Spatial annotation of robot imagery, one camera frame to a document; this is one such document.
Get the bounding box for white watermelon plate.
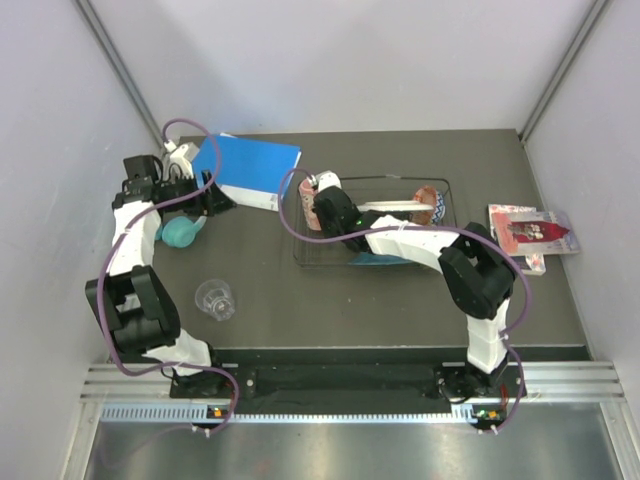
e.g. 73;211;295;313
357;200;435;212

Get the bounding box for aluminium front rail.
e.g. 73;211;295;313
80;362;624;428

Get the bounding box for teal embossed plate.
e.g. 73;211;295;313
348;253;421;267

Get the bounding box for clear plastic cup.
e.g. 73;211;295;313
195;279;235;321

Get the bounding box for grey wire dish rack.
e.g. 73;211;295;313
293;175;457;268

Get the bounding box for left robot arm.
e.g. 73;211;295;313
85;142;236;397

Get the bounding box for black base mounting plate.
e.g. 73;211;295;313
168;362;525;401

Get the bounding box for red illustrated book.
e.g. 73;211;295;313
488;204;580;256

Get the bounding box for purple cable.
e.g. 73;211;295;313
97;117;242;435
277;168;531;435

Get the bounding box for orange blue patterned bowl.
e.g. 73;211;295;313
411;185;446;225

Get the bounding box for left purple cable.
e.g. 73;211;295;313
97;117;242;435

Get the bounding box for blue folder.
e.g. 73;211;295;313
216;134;301;212

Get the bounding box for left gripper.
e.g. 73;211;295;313
161;170;237;218

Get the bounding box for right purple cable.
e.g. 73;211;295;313
277;168;531;435

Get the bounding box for red translucent mug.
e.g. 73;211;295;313
298;178;321;232

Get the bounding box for teal cat-ear headphones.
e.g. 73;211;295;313
155;216;207;249

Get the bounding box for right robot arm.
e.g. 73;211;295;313
299;171;517;396

